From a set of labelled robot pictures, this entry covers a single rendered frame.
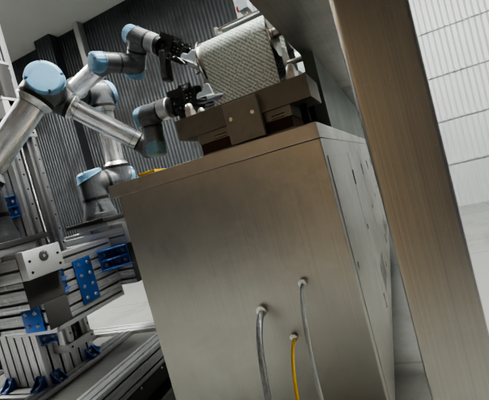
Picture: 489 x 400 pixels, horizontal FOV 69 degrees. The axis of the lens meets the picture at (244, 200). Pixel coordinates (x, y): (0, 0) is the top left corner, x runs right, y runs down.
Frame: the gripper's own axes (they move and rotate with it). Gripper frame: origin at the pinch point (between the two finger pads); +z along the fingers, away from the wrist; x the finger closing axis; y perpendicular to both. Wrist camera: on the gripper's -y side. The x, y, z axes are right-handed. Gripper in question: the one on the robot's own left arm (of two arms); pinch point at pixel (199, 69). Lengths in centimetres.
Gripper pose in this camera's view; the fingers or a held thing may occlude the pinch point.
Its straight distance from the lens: 139.2
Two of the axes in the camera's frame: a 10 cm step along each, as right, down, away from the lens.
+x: 3.6, -1.4, 9.2
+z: 8.5, 4.5, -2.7
